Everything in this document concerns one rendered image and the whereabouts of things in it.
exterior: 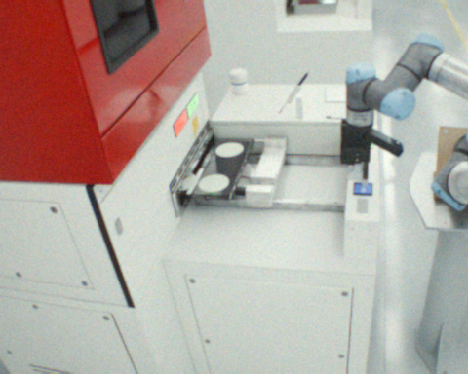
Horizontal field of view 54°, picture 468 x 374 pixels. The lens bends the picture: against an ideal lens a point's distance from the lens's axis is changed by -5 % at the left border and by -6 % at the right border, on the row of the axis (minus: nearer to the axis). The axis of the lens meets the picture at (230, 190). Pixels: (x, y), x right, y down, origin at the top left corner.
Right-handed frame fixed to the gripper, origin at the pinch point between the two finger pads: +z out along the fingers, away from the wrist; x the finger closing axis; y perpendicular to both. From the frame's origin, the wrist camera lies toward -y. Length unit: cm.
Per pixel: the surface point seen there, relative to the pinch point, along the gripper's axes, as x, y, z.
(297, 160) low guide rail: -34.0, 24.5, 13.9
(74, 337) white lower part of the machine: 40, 86, 35
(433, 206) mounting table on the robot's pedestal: -12.1, -22.1, 16.1
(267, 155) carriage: -30.6, 34.9, 10.1
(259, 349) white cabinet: 20, 32, 55
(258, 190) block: -4.9, 32.8, 7.3
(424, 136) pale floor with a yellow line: -207, -44, 98
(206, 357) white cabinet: 20, 52, 65
